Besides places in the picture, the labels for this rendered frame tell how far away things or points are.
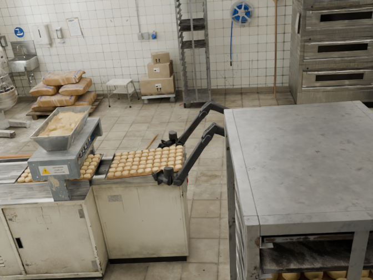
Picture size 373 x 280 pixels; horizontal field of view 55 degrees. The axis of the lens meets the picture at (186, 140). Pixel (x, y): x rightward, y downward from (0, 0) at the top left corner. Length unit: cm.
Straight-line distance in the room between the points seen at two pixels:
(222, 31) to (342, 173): 585
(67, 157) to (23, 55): 530
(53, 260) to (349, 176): 262
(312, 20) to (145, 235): 395
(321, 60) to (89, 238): 423
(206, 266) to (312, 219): 248
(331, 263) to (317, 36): 506
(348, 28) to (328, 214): 510
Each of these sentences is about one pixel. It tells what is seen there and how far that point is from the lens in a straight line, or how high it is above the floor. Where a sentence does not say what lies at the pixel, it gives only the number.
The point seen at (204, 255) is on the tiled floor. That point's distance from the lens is 332.
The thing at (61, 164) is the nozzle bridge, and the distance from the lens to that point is 260.
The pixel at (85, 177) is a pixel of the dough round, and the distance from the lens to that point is 283.
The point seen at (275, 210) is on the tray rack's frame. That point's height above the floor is 182.
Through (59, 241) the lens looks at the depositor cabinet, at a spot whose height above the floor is 46.
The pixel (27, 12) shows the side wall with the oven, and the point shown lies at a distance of 757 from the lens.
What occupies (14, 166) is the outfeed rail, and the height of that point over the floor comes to 88.
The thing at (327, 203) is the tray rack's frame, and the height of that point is 182.
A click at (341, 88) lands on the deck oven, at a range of 603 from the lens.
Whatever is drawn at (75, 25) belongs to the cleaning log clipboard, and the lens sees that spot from 721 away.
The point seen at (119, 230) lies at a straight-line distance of 308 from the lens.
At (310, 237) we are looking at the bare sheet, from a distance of 83.
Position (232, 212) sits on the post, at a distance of 152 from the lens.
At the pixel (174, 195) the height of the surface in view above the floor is 71.
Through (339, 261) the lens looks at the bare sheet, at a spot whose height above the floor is 167.
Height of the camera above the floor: 231
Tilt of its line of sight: 26 degrees down
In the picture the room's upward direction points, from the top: 5 degrees counter-clockwise
